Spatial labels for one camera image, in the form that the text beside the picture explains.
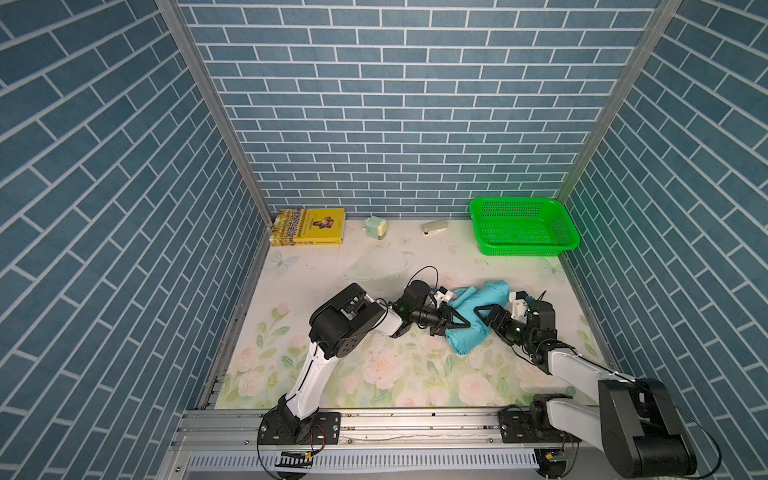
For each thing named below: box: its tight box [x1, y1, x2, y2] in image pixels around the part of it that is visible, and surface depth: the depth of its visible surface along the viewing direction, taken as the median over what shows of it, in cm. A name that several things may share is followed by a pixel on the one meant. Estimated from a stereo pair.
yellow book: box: [270, 208, 346, 247], surface depth 117 cm
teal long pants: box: [445, 280, 511, 355], surface depth 88 cm
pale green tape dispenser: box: [361, 215, 387, 240], surface depth 114 cm
